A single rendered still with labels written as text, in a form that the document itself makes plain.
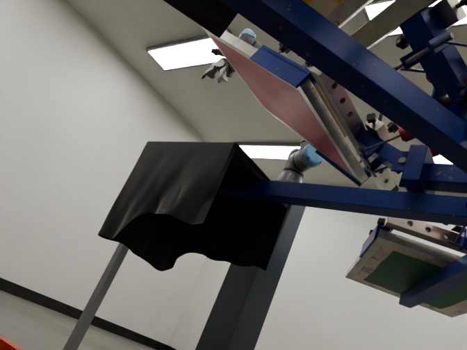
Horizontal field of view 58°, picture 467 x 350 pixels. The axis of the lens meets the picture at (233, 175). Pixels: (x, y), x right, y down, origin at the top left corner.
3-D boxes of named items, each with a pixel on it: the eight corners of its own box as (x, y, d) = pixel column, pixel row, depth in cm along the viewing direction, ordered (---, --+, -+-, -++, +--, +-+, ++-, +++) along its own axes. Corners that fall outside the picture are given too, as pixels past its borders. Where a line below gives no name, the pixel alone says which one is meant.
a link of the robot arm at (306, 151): (310, 174, 224) (324, 87, 242) (325, 167, 211) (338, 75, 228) (290, 167, 221) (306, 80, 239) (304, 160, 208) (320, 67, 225)
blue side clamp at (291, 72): (249, 57, 150) (263, 44, 150) (256, 67, 154) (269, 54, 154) (295, 87, 128) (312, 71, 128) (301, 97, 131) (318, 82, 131)
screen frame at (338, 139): (201, 26, 187) (207, 20, 187) (263, 108, 226) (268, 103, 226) (300, 87, 129) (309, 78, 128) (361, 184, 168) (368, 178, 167)
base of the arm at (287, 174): (283, 195, 234) (289, 180, 238) (305, 196, 223) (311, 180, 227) (268, 181, 225) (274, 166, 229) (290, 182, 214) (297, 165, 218)
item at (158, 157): (97, 232, 156) (149, 140, 172) (104, 237, 159) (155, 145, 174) (181, 255, 126) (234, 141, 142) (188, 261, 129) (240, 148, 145)
